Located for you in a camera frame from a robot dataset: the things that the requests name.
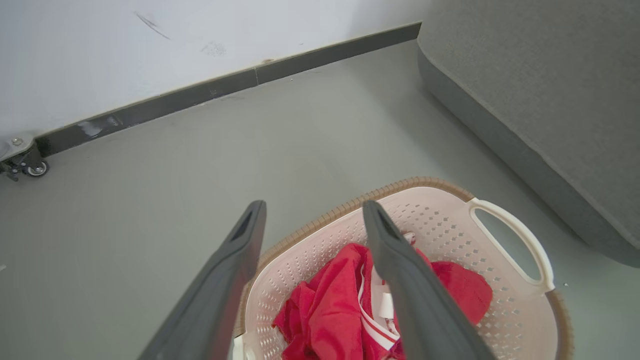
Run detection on cream perforated laundry basket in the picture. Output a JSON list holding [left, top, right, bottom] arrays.
[[232, 176, 574, 360]]

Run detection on grey metal panel frame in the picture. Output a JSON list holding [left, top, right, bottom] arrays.
[[0, 134, 35, 162]]

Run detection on dark grey baseboard strip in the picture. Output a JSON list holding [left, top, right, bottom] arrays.
[[35, 21, 422, 158]]

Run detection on small black caster wheel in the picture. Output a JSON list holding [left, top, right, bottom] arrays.
[[0, 145, 50, 182]]

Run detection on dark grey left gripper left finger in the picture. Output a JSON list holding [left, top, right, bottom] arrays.
[[139, 200, 267, 360]]

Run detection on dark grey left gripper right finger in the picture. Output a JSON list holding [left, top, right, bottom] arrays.
[[363, 200, 496, 360]]

